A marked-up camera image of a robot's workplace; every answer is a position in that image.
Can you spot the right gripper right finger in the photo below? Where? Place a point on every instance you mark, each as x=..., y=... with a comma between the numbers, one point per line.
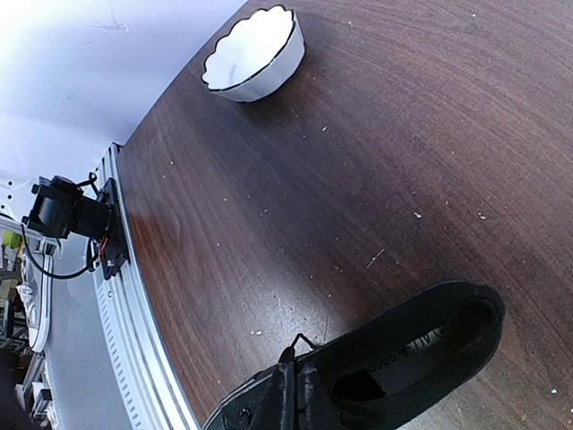
x=314, y=409

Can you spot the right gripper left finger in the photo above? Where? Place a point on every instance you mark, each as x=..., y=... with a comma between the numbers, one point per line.
x=276, y=410

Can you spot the black canvas shoe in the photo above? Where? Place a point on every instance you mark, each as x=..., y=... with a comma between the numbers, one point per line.
x=393, y=368

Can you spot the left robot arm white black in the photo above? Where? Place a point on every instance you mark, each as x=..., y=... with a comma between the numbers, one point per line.
x=62, y=208

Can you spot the white scalloped bowl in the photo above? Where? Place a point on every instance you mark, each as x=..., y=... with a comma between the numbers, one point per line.
x=256, y=57

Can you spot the front aluminium rail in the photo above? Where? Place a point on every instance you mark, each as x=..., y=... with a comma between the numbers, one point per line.
x=151, y=392

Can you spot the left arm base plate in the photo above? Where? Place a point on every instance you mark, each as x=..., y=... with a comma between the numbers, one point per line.
x=113, y=249

